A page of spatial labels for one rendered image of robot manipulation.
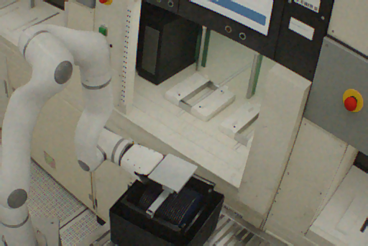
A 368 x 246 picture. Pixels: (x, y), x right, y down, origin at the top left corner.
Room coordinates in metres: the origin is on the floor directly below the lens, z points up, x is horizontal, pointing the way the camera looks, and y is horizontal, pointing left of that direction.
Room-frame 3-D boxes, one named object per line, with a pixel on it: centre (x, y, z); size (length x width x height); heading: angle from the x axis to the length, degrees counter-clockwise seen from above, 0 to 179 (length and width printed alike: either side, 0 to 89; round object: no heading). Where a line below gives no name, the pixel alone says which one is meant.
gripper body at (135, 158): (1.05, 0.11, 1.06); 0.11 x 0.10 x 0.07; 66
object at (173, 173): (1.01, 0.02, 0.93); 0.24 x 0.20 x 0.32; 156
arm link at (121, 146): (1.08, 0.17, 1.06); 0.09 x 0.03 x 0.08; 156
